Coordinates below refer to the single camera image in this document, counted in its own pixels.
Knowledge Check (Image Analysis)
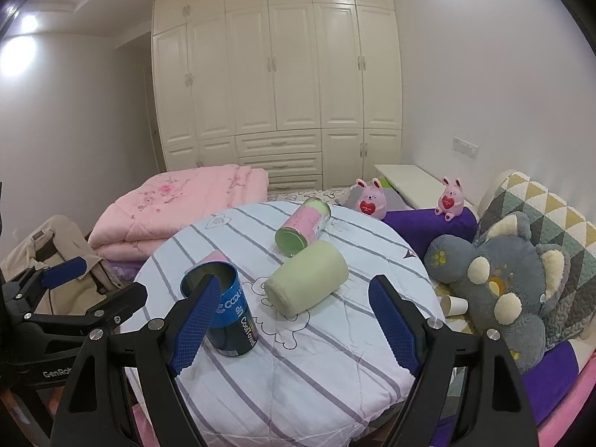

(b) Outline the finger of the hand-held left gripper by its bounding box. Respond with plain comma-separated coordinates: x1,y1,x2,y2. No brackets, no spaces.
0,257,89,309
24,282,149,336

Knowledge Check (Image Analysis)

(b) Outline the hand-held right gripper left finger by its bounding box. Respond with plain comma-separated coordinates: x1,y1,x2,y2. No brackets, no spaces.
50,276,222,447

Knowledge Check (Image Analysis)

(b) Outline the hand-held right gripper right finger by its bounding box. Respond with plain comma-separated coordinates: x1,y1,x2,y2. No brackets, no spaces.
368,275,541,447

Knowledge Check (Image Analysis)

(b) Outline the light green cup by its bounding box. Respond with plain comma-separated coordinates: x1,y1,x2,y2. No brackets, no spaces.
264,241,349,317

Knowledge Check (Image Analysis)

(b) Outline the small paper cup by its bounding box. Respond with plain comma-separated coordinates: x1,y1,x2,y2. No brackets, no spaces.
440,294,469,316

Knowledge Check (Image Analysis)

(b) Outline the pink and green cup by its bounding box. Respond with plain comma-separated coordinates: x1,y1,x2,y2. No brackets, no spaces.
275,197,332,256

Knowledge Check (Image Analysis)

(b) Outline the beige jacket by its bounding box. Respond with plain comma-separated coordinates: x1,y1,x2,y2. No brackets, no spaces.
0,214,124,317

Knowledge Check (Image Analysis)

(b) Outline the blue can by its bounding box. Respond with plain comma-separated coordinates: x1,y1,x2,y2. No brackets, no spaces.
180,262,258,358

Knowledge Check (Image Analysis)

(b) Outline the striped white cloth round table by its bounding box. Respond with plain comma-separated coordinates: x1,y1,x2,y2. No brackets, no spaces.
122,200,441,447

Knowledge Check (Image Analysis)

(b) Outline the purple cushion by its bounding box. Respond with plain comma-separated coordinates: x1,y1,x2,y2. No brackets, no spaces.
383,207,480,261

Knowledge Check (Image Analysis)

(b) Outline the folded pink quilt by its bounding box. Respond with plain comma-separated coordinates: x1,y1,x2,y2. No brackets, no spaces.
88,164,270,261

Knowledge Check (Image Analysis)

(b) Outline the pink bunny toy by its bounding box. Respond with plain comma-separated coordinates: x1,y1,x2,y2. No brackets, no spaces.
435,176,465,222
356,178,387,221

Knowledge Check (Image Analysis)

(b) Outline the grey plush toy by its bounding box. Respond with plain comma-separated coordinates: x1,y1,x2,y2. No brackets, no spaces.
425,212,571,375

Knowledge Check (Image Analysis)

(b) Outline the white bedside shelf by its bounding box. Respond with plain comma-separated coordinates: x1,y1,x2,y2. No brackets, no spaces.
374,164,476,210

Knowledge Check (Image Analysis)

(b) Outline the white patterned bed sheet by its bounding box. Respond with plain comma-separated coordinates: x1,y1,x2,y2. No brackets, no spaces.
267,186,359,206

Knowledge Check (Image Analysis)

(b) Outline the triangle patterned quilted cover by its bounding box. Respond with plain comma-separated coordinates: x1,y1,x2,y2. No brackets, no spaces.
475,171,596,350

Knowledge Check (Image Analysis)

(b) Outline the cream wardrobe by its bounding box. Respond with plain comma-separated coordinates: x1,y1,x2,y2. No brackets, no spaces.
150,0,403,191

